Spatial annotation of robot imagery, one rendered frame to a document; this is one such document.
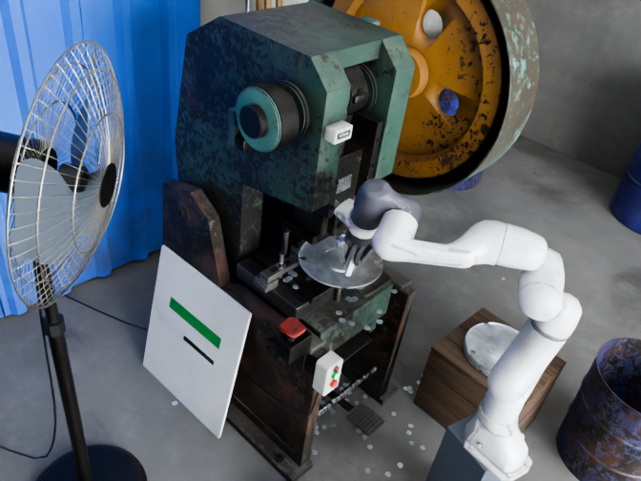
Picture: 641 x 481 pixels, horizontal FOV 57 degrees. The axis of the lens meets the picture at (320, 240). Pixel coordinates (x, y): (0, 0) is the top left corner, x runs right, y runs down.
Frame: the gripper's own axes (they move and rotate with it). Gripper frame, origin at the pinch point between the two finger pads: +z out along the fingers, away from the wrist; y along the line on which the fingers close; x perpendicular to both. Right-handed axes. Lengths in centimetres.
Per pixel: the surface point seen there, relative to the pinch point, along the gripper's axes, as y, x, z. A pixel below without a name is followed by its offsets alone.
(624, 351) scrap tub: 121, -4, 50
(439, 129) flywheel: 31, 46, -16
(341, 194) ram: -2.2, 23.1, -6.3
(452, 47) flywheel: 30, 56, -41
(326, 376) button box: -5.2, -26.6, 22.6
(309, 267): -10.3, 8.1, 14.7
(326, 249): -3.5, 17.8, 18.0
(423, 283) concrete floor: 67, 63, 116
